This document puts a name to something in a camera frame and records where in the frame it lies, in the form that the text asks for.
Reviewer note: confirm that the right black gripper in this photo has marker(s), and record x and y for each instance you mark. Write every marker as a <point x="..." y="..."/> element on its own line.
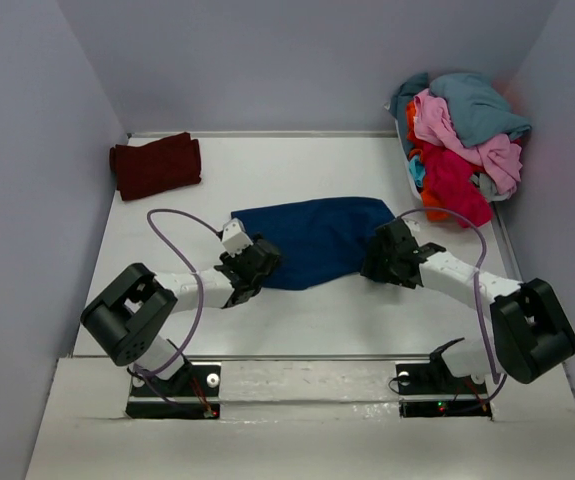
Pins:
<point x="375" y="250"/>

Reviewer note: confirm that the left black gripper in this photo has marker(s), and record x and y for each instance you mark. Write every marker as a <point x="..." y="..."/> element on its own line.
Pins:
<point x="227" y="261"/>

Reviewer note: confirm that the navy blue t shirt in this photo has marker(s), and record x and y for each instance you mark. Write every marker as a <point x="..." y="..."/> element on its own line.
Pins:
<point x="320" y="240"/>

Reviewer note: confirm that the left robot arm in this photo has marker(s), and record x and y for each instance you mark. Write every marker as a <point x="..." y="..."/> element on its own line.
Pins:
<point x="126" y="318"/>

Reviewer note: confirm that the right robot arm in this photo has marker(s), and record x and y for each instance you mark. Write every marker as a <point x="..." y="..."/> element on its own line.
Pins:
<point x="524" y="330"/>

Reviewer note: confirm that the orange t shirt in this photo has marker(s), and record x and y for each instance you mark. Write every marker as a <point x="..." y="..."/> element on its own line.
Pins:
<point x="439" y="181"/>

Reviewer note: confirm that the light blue t shirt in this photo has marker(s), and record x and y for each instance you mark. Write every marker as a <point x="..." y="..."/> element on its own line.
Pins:
<point x="417" y="171"/>

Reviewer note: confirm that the magenta t shirt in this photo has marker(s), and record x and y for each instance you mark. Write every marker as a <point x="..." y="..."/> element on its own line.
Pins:
<point x="468" y="201"/>

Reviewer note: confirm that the folded dark red shirt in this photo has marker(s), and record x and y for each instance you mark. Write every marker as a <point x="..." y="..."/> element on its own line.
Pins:
<point x="156" y="167"/>

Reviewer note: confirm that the light pink t shirt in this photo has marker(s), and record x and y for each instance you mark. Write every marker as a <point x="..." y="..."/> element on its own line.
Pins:
<point x="499" y="157"/>

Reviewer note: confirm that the grey blue t shirt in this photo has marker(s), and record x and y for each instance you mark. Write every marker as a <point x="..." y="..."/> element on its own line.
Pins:
<point x="478" y="111"/>

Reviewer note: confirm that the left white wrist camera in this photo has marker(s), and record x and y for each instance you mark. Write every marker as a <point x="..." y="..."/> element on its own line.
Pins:
<point x="234" y="238"/>

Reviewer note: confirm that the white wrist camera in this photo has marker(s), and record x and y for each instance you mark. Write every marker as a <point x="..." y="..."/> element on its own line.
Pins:
<point x="234" y="238"/>
<point x="413" y="226"/>

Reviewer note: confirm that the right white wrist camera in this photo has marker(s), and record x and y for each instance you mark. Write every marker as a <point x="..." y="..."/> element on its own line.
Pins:
<point x="413" y="226"/>

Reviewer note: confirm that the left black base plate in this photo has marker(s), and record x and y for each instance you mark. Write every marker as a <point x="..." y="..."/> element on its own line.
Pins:
<point x="191" y="394"/>

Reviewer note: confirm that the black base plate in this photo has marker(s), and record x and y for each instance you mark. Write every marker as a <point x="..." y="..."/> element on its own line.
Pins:
<point x="429" y="391"/>
<point x="191" y="394"/>

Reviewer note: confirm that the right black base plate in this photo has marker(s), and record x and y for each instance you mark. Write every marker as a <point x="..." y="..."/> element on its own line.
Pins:
<point x="429" y="391"/>

